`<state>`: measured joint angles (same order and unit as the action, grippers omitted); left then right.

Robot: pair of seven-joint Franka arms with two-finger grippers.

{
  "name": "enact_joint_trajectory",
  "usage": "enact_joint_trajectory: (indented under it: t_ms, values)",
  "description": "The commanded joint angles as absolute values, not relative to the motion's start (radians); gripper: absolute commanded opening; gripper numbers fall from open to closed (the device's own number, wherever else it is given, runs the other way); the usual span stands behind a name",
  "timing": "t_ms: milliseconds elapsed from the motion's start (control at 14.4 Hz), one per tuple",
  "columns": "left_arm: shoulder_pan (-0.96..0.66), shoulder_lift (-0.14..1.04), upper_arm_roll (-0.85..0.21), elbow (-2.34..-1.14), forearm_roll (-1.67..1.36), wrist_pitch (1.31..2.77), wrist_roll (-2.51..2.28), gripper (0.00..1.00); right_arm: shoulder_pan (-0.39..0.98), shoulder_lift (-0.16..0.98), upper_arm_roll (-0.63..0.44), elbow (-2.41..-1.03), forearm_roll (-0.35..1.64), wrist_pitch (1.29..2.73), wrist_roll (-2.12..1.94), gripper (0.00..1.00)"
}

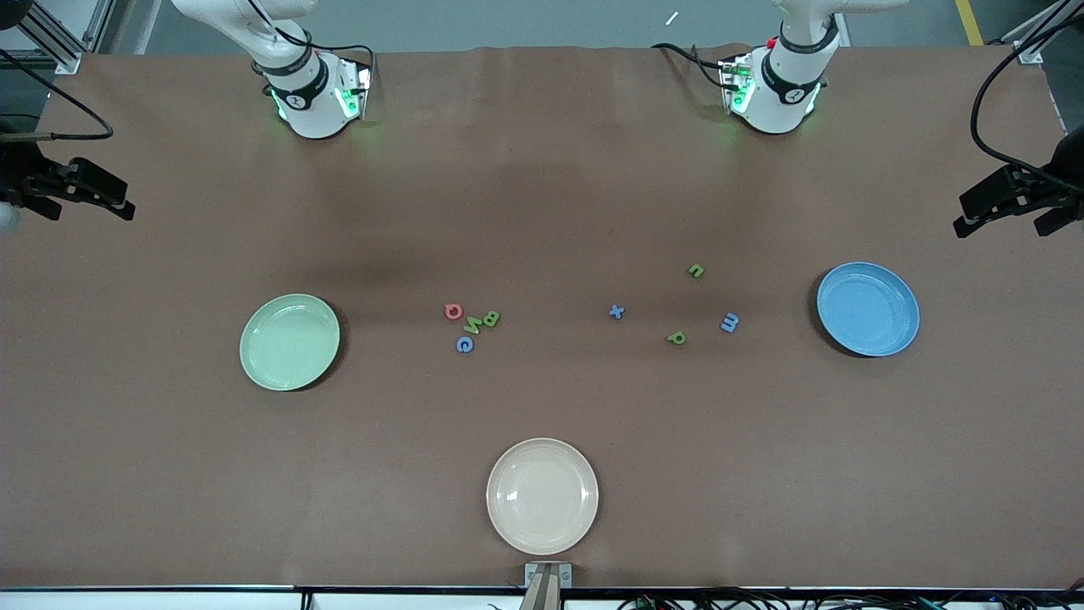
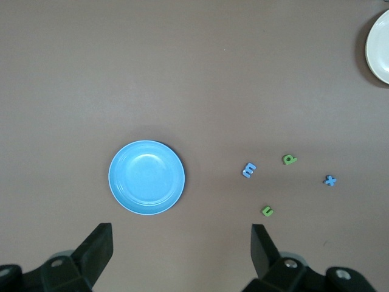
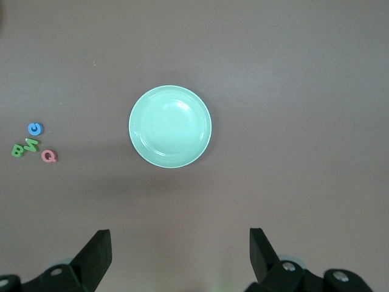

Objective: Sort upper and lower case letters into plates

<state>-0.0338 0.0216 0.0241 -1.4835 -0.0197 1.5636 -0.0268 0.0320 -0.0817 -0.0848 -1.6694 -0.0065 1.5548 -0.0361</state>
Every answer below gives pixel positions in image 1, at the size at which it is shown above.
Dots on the green letter p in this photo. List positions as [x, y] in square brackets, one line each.
[677, 338]

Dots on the blue letter G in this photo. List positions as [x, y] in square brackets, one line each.
[460, 345]

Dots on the brown table mat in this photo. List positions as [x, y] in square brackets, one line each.
[593, 407]

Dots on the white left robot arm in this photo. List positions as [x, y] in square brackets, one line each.
[775, 106]

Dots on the grey arm base connector box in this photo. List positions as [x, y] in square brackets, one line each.
[360, 85]
[730, 80]

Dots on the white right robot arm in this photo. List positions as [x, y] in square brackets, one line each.
[313, 110]

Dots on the blue letter m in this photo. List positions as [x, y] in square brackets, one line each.
[729, 323]

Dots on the red letter Q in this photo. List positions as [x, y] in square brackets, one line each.
[448, 312]

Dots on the light green plate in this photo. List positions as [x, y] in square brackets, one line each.
[290, 343]

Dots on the green letter B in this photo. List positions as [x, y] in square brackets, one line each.
[490, 318]

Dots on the blue plate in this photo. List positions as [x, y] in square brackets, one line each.
[868, 309]

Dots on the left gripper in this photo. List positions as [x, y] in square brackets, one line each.
[1064, 176]

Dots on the aluminium frame profile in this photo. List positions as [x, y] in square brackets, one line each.
[63, 55]
[1029, 51]

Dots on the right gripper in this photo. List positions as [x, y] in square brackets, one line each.
[22, 172]

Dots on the cream plate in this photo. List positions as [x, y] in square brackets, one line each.
[542, 496]

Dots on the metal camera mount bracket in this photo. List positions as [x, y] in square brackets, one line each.
[548, 585]

